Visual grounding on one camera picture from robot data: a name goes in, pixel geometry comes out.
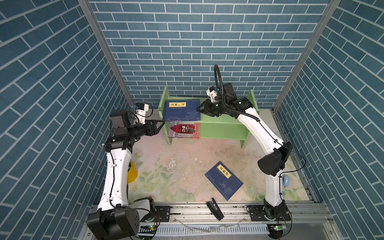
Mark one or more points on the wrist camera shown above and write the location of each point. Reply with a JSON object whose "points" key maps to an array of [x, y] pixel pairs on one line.
{"points": [[213, 94], [141, 109]]}

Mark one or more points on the red Hamlet picture book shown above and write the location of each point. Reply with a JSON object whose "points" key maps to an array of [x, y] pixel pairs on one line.
{"points": [[189, 130]]}

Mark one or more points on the black stapler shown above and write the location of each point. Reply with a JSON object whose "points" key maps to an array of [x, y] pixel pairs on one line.
{"points": [[215, 209]]}

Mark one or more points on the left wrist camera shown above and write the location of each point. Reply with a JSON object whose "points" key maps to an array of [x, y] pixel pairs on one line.
{"points": [[141, 109]]}

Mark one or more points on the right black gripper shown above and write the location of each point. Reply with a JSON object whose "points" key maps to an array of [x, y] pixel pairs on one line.
{"points": [[206, 108]]}

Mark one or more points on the blue book yellow label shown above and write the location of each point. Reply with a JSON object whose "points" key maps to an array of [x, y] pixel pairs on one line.
{"points": [[182, 111]]}

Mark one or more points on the small light blue object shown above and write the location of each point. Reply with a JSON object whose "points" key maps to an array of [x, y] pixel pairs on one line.
{"points": [[286, 181]]}

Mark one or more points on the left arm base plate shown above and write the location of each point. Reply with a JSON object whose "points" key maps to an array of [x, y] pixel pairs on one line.
{"points": [[159, 213]]}

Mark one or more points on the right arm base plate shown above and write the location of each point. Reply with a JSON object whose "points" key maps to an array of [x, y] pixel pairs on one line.
{"points": [[259, 213]]}

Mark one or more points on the yellow pen cup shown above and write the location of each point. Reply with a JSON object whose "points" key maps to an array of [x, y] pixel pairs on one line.
{"points": [[132, 173]]}

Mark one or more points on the green wooden two-tier shelf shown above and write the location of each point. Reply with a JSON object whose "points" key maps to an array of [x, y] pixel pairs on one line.
{"points": [[223, 127]]}

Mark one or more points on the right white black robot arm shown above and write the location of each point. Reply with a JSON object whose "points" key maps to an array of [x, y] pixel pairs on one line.
{"points": [[224, 101]]}

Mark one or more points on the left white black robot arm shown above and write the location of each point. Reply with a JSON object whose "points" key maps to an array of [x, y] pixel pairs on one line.
{"points": [[114, 218]]}

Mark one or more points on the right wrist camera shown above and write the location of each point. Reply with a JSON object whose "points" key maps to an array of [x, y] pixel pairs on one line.
{"points": [[213, 94]]}

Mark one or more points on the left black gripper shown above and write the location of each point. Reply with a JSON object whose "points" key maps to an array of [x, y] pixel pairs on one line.
{"points": [[153, 131]]}

